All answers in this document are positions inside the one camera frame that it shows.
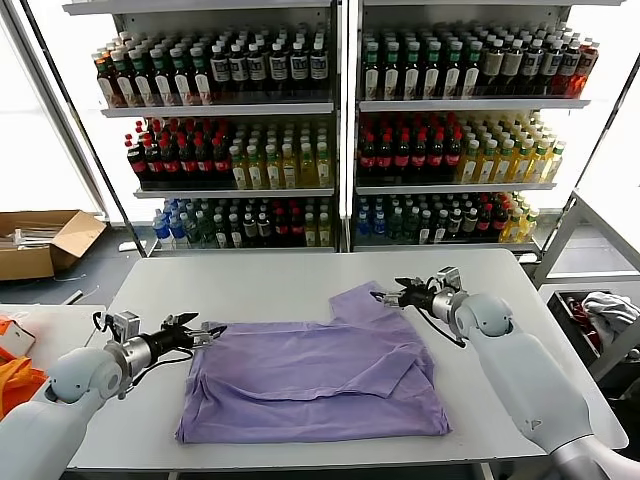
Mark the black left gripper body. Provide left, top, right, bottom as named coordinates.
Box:
left=141, top=325, right=197, bottom=360

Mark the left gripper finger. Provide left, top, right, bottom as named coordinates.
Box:
left=163, top=311, right=201, bottom=329
left=191, top=322, right=228, bottom=348

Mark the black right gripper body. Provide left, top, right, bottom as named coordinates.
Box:
left=401, top=286, right=437, bottom=312

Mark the purple printed t-shirt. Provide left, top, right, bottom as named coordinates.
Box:
left=173, top=281, right=454, bottom=445

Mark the small red label cola bottle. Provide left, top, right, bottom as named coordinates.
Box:
left=273, top=208, right=290, bottom=249
left=289, top=208, right=306, bottom=249

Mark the red cap cola bottle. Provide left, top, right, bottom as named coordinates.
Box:
left=444, top=131, right=462, bottom=182
left=375, top=133, right=394, bottom=182
left=177, top=136, right=197, bottom=184
left=194, top=136, right=213, bottom=184
left=392, top=133, right=411, bottom=182
left=410, top=132, right=429, bottom=182
left=358, top=133, right=377, bottom=182
left=211, top=136, right=230, bottom=184
left=126, top=134, right=146, bottom=184
left=427, top=132, right=446, bottom=182
left=143, top=136, right=161, bottom=184
left=159, top=136, right=179, bottom=184

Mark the yellow juice bottle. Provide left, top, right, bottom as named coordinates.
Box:
left=530, top=140, right=550, bottom=184
left=263, top=144, right=281, bottom=190
left=314, top=142, right=332, bottom=189
left=459, top=141, right=481, bottom=185
left=478, top=140, right=499, bottom=185
left=229, top=146, right=248, bottom=190
left=297, top=142, right=314, bottom=189
left=246, top=145, right=264, bottom=190
left=545, top=141, right=566, bottom=183
left=279, top=143, right=297, bottom=189
left=513, top=140, right=533, bottom=184
left=496, top=140, right=516, bottom=184

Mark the white orange small carton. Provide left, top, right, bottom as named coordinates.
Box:
left=0, top=314, right=37, bottom=354

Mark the orange fabric bag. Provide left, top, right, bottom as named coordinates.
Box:
left=0, top=358, right=49, bottom=419

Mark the open cardboard box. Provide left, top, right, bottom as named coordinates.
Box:
left=0, top=209, right=108, bottom=281

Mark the red garment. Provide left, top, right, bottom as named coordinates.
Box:
left=569, top=296, right=601, bottom=345

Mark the black storage bin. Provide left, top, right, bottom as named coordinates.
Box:
left=547, top=290, right=640, bottom=381

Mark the white rods bundle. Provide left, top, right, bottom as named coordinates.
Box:
left=12, top=221, right=68, bottom=249

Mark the grey metal shelf unit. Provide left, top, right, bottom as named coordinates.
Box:
left=349, top=0, right=594, bottom=258
left=59, top=0, right=346, bottom=258

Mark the white grey garment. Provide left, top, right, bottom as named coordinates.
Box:
left=579, top=291, right=640, bottom=351

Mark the green cap dark bottle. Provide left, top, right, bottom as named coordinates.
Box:
left=402, top=42, right=422, bottom=101
left=462, top=41, right=482, bottom=99
left=362, top=43, right=382, bottom=101
left=443, top=41, right=462, bottom=100
left=382, top=42, right=402, bottom=101
left=423, top=41, right=443, bottom=101

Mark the black metal pole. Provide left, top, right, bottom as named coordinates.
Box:
left=19, top=0, right=148, bottom=259

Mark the dark tea bottle green band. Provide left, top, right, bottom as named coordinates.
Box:
left=168, top=47, right=191, bottom=106
left=128, top=50, right=151, bottom=107
left=109, top=50, right=132, bottom=108
left=188, top=47, right=210, bottom=105
left=148, top=48, right=171, bottom=107

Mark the dark bottle beige label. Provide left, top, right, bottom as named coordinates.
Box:
left=501, top=40, right=523, bottom=98
left=482, top=40, right=504, bottom=98

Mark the dark bottle black print label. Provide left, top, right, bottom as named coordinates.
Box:
left=521, top=40, right=543, bottom=97
left=246, top=43, right=266, bottom=93
left=208, top=44, right=229, bottom=94
left=288, top=42, right=307, bottom=93
left=308, top=42, right=327, bottom=92
left=540, top=40, right=561, bottom=97
left=268, top=43, right=288, bottom=93
left=227, top=44, right=247, bottom=94

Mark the red tea bottle white label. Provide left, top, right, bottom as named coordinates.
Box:
left=95, top=57, right=116, bottom=109

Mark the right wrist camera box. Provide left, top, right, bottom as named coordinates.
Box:
left=435, top=267, right=464, bottom=294

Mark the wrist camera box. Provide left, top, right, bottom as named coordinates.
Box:
left=435, top=267, right=464, bottom=294
left=102, top=310, right=141, bottom=344

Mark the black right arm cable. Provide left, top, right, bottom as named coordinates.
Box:
left=412, top=304, right=469, bottom=350

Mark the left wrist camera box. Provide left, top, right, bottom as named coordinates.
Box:
left=102, top=310, right=141, bottom=344

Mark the grey metal frame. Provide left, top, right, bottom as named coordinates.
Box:
left=529, top=187, right=640, bottom=290

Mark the grey window post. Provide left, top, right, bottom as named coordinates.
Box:
left=0, top=0, right=109, bottom=221

